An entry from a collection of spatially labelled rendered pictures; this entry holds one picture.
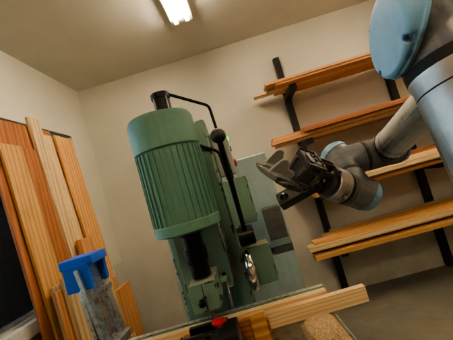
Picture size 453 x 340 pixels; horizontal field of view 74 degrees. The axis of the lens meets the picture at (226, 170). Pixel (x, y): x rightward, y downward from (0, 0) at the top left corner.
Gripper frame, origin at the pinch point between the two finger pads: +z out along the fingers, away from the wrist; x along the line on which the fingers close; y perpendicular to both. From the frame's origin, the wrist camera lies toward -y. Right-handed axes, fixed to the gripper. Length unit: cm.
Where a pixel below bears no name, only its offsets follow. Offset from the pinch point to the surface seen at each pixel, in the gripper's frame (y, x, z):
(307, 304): -22.6, 19.4, -22.8
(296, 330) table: -25.6, 24.7, -18.8
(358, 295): -15.0, 20.4, -33.5
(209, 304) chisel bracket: -31.0, 16.7, 0.6
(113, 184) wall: -190, -198, 3
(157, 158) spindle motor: -10.3, -7.0, 21.1
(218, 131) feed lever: 3.6, -3.7, 11.9
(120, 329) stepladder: -124, -20, 0
